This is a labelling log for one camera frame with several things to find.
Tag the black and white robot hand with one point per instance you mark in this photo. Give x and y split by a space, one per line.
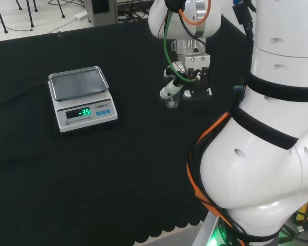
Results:
195 61

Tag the small clear glass beaker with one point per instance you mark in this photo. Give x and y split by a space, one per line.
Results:
172 103

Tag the blue plug connector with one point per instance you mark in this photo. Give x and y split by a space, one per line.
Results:
239 87

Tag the grey metal box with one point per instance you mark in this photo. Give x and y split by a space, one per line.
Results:
104 18

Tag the white electronic balance steel pan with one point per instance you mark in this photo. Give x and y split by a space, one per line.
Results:
84 120

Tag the black bench cloth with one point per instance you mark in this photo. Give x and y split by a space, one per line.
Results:
118 166

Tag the black tripod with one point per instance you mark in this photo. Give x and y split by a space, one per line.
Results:
30 15
1 18

